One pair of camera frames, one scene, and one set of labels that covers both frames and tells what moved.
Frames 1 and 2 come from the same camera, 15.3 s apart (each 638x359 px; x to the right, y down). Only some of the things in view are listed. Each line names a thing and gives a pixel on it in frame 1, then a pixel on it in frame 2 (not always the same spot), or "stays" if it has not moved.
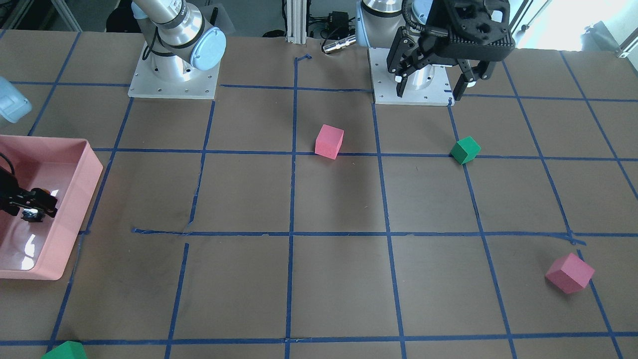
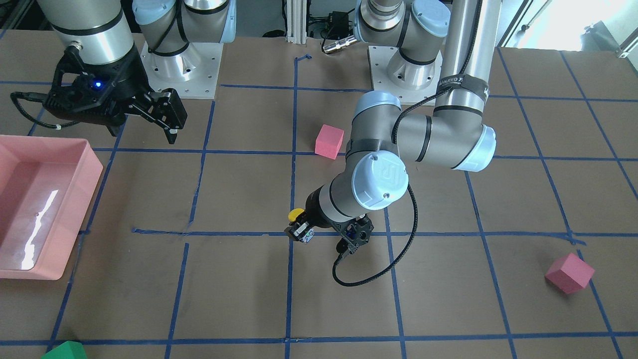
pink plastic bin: (69, 168) stays
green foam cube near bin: (68, 350) stays
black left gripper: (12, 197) to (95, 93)
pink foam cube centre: (328, 141) stays
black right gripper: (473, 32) to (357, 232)
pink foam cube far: (569, 272) stays
